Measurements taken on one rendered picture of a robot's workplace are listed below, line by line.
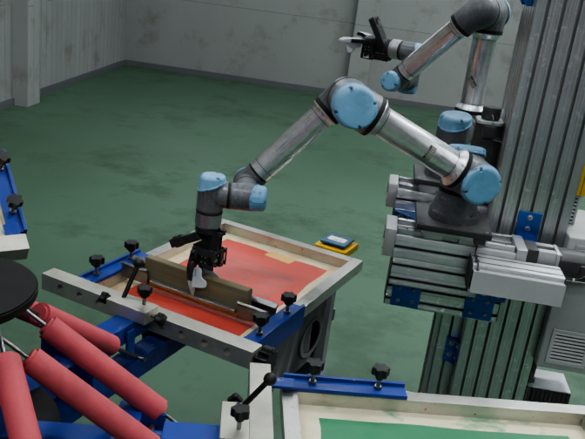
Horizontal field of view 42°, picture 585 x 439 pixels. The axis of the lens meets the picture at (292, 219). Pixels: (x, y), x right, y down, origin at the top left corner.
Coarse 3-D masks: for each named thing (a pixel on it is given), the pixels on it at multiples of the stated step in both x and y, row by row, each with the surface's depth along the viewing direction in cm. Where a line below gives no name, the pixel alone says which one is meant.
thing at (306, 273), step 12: (264, 264) 257; (276, 264) 258; (288, 264) 259; (300, 264) 261; (300, 276) 251; (312, 276) 252; (288, 288) 241; (300, 288) 242; (276, 300) 232; (192, 312) 218; (204, 312) 219; (216, 312) 219; (216, 324) 212; (228, 324) 213; (240, 324) 214; (252, 324) 215
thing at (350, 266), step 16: (224, 224) 280; (240, 224) 280; (256, 240) 275; (272, 240) 272; (288, 240) 270; (160, 256) 247; (304, 256) 267; (320, 256) 264; (336, 256) 262; (336, 272) 249; (352, 272) 253; (320, 288) 235; (336, 288) 243
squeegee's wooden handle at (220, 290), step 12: (156, 264) 224; (168, 264) 222; (156, 276) 225; (168, 276) 223; (180, 276) 221; (204, 276) 217; (216, 276) 218; (180, 288) 222; (204, 288) 218; (216, 288) 216; (228, 288) 214; (240, 288) 212; (216, 300) 217; (228, 300) 215; (240, 300) 213
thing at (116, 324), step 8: (112, 320) 190; (120, 320) 191; (128, 320) 191; (104, 328) 186; (112, 328) 186; (120, 328) 186; (128, 328) 189; (136, 328) 192; (144, 328) 195; (120, 336) 187; (136, 336) 193; (120, 344) 188
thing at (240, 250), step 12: (228, 240) 273; (228, 252) 263; (240, 252) 264; (252, 252) 266; (264, 252) 267; (180, 264) 248; (132, 288) 227; (156, 300) 222; (168, 300) 223; (180, 300) 224; (180, 312) 217
